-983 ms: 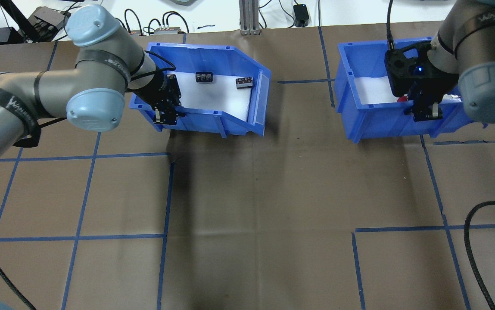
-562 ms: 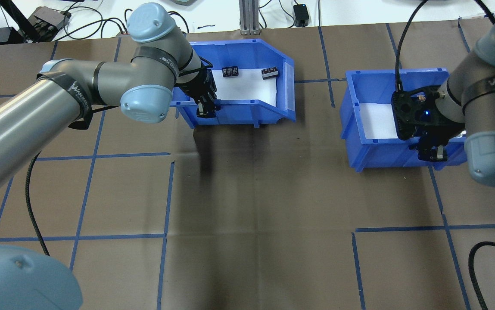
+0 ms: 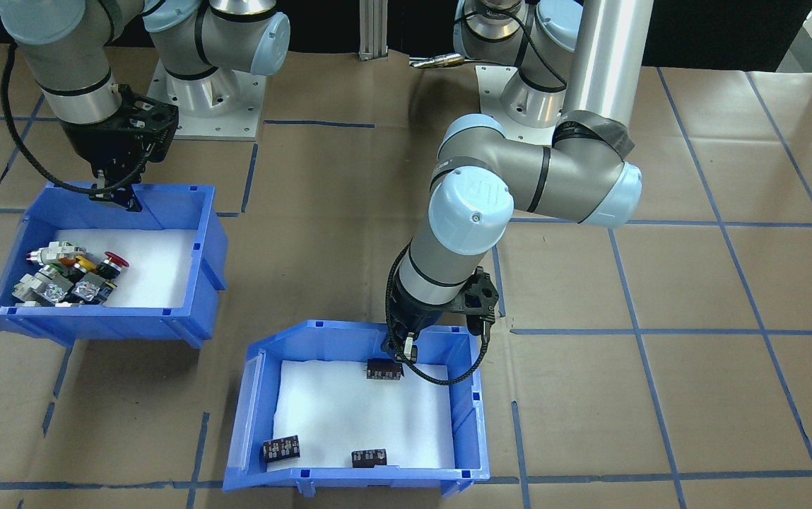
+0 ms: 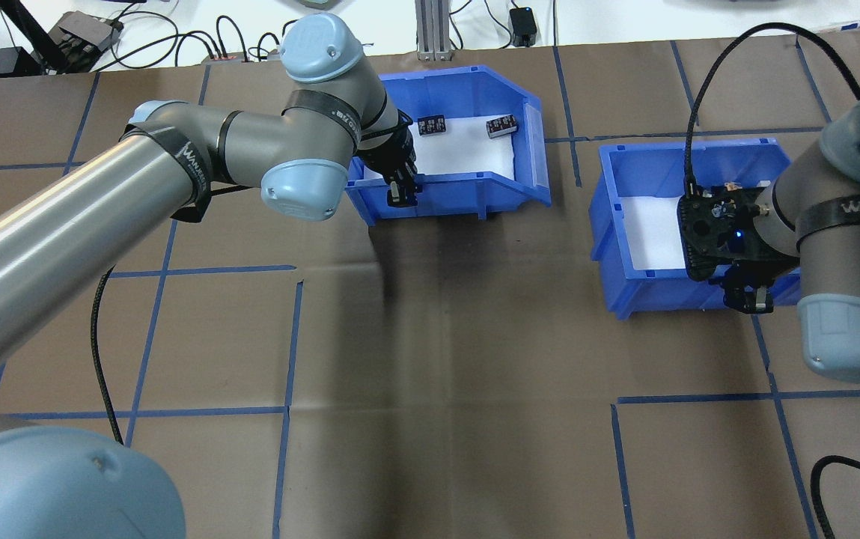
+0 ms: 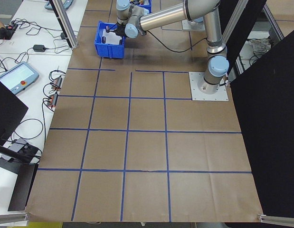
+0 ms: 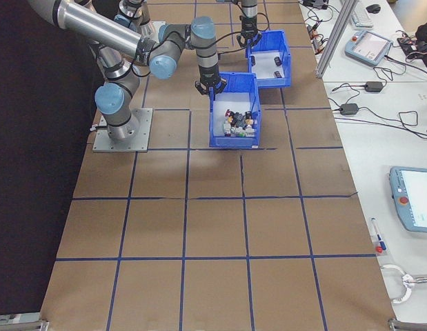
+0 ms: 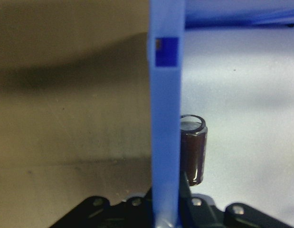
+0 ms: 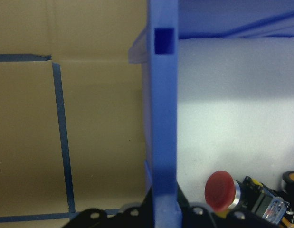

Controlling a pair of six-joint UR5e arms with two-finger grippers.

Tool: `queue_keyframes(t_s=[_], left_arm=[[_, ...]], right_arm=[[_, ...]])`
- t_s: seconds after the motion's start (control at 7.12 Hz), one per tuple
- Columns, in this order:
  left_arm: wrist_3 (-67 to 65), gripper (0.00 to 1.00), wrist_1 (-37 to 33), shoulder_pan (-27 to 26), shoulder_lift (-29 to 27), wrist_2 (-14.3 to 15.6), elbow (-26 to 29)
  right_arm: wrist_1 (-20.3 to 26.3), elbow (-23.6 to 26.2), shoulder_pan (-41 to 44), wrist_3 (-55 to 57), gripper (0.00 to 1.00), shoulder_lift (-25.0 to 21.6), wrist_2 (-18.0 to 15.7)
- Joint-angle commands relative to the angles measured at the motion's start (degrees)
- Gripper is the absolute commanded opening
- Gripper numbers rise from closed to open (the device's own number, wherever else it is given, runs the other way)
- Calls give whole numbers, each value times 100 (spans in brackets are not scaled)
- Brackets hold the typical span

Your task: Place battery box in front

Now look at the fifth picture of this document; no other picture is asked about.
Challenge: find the black electronics board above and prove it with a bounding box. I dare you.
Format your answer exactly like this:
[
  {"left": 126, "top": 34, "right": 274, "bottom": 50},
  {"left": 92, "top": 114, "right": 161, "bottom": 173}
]
[{"left": 1, "top": 23, "right": 19, "bottom": 40}]

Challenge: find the black orange adapter box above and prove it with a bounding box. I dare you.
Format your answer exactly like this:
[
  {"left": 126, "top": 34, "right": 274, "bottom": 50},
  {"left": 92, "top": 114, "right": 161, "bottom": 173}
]
[
  {"left": 46, "top": 93, "right": 59, "bottom": 107},
  {"left": 49, "top": 75, "right": 65, "bottom": 90}
]

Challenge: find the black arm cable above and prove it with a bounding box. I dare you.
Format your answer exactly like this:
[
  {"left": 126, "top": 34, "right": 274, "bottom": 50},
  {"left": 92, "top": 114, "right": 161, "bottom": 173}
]
[{"left": 144, "top": 29, "right": 208, "bottom": 52}]

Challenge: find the black monitor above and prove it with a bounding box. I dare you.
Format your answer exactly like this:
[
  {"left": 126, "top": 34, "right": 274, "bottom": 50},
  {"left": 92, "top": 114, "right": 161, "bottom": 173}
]
[{"left": 0, "top": 77, "right": 29, "bottom": 141}]

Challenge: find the black monitor stand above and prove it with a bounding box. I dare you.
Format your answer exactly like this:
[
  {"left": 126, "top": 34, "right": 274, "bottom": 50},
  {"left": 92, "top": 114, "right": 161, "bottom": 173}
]
[{"left": 0, "top": 136, "right": 43, "bottom": 175}]

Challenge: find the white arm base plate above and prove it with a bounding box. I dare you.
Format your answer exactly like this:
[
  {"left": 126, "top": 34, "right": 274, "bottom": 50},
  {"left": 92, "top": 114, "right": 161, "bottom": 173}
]
[
  {"left": 189, "top": 72, "right": 229, "bottom": 102},
  {"left": 181, "top": 20, "right": 207, "bottom": 32}
]

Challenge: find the aluminium profile post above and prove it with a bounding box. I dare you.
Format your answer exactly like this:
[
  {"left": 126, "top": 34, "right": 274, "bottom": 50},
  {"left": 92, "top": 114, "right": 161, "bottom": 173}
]
[{"left": 50, "top": 0, "right": 78, "bottom": 49}]

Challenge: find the black frame cover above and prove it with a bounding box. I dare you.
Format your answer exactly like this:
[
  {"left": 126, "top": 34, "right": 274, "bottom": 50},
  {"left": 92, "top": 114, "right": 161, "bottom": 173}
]
[{"left": 218, "top": 0, "right": 294, "bottom": 217}]

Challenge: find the crumpled grey cloth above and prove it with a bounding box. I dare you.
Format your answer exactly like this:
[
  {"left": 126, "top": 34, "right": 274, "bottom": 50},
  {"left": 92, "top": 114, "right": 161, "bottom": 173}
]
[{"left": 247, "top": 39, "right": 272, "bottom": 55}]

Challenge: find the blue bin with battery boxes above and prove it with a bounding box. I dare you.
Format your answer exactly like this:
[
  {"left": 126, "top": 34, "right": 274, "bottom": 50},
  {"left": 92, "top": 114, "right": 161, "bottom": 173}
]
[{"left": 94, "top": 20, "right": 127, "bottom": 59}]

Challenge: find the dark flat panel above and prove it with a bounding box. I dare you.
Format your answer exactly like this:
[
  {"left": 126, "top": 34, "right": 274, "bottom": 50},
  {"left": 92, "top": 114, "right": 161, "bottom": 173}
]
[{"left": 8, "top": 163, "right": 39, "bottom": 212}]

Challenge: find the blue bin with mixed parts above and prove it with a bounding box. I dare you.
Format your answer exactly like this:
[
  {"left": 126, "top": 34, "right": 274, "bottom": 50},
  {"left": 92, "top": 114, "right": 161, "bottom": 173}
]
[{"left": 129, "top": 0, "right": 152, "bottom": 14}]

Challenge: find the light blue teach pendant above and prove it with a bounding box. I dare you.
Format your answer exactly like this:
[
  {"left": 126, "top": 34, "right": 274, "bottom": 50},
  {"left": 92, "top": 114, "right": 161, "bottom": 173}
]
[
  {"left": 0, "top": 61, "right": 40, "bottom": 95},
  {"left": 43, "top": 0, "right": 75, "bottom": 11}
]

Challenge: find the thin black cable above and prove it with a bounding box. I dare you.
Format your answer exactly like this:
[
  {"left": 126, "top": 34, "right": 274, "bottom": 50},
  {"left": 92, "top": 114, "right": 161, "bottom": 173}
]
[{"left": 9, "top": 118, "right": 46, "bottom": 152}]

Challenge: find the aluminium profile bar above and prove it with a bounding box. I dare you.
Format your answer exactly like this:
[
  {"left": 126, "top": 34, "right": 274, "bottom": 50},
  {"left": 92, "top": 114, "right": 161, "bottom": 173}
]
[
  {"left": 263, "top": 4, "right": 285, "bottom": 40},
  {"left": 0, "top": 210, "right": 31, "bottom": 226},
  {"left": 257, "top": 213, "right": 294, "bottom": 224},
  {"left": 221, "top": 0, "right": 249, "bottom": 48}
]

